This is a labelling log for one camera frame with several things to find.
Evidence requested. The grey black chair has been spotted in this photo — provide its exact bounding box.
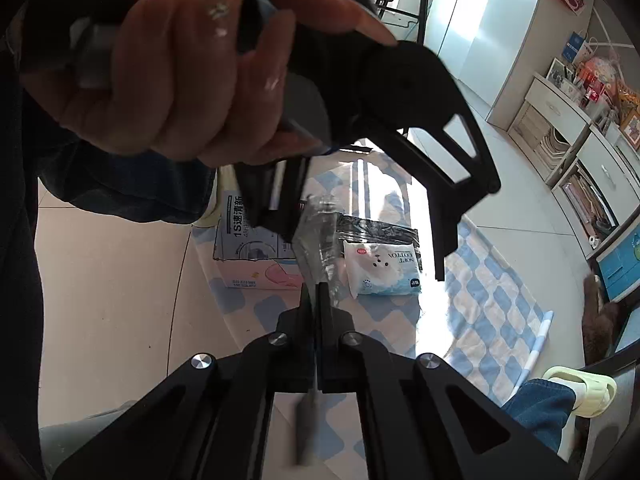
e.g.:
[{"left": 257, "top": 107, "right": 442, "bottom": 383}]
[{"left": 575, "top": 305, "right": 640, "bottom": 480}]

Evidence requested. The blue paper bag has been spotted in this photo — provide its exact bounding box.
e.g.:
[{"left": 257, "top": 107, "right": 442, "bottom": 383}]
[{"left": 562, "top": 32, "right": 593, "bottom": 63}]

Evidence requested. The blue white checkered mat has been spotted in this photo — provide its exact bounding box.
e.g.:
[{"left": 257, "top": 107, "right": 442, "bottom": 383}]
[{"left": 207, "top": 155, "right": 556, "bottom": 480}]

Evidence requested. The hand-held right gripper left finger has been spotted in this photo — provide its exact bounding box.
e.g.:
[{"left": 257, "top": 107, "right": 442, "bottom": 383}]
[{"left": 50, "top": 282, "right": 318, "bottom": 480}]

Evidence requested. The glossy black plastic packet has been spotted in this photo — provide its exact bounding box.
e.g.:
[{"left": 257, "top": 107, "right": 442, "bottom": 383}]
[{"left": 336, "top": 214, "right": 422, "bottom": 273}]

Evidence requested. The white tissue pack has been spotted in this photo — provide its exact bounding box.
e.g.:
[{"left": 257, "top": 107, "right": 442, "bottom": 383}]
[{"left": 342, "top": 240, "right": 425, "bottom": 300}]

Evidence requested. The blue cabinet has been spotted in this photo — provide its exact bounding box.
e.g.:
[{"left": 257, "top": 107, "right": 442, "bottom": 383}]
[{"left": 595, "top": 225, "right": 640, "bottom": 303}]

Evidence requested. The cardboard box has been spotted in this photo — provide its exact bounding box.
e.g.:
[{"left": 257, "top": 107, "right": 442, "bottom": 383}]
[{"left": 212, "top": 190, "right": 311, "bottom": 291}]

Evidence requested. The white shelf cabinet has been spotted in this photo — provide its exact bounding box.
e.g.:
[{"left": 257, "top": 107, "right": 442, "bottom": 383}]
[{"left": 507, "top": 72, "right": 640, "bottom": 261}]

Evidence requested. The clear plastic wrapper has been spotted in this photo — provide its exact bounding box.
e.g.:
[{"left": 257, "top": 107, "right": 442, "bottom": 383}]
[{"left": 292, "top": 195, "right": 348, "bottom": 466}]

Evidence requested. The wrapped gift basket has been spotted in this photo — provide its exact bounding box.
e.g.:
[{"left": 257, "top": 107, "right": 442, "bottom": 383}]
[{"left": 575, "top": 55, "right": 621, "bottom": 106}]

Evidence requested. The brown plush toy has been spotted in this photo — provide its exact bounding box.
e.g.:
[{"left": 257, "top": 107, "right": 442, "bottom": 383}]
[{"left": 582, "top": 275, "right": 623, "bottom": 366}]

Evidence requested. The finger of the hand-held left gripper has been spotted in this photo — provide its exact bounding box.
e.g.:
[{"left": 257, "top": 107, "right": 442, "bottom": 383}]
[
  {"left": 357, "top": 110, "right": 502, "bottom": 282},
  {"left": 235, "top": 156, "right": 313, "bottom": 243}
]

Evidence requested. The person's left hand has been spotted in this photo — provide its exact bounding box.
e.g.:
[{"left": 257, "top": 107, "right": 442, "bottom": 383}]
[{"left": 22, "top": 0, "right": 401, "bottom": 168}]

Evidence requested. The person's right leg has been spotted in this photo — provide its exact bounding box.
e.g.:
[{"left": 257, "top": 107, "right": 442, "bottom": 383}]
[{"left": 502, "top": 379, "right": 576, "bottom": 453}]

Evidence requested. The black wire rack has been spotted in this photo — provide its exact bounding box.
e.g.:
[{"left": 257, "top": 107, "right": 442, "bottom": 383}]
[{"left": 305, "top": 0, "right": 432, "bottom": 46}]

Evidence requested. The person's right slipper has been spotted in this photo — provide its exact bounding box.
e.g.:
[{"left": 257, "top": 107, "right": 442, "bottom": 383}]
[{"left": 542, "top": 366, "right": 618, "bottom": 418}]

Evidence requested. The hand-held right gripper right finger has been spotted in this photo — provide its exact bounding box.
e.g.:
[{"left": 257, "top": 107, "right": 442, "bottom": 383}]
[{"left": 317, "top": 282, "right": 586, "bottom": 480}]

